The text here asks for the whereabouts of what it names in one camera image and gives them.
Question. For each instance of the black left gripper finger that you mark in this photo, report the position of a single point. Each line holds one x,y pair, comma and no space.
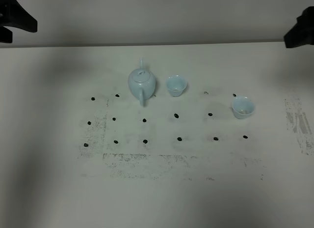
5,35
12,14

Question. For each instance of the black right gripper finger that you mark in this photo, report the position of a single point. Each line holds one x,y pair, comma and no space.
302,33

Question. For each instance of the light blue porcelain teapot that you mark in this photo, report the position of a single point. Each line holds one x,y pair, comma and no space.
142,83

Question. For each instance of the light blue teacup near teapot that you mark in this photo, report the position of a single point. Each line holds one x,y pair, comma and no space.
176,85

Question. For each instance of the light blue teacup far right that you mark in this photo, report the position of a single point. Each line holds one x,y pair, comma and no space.
242,107

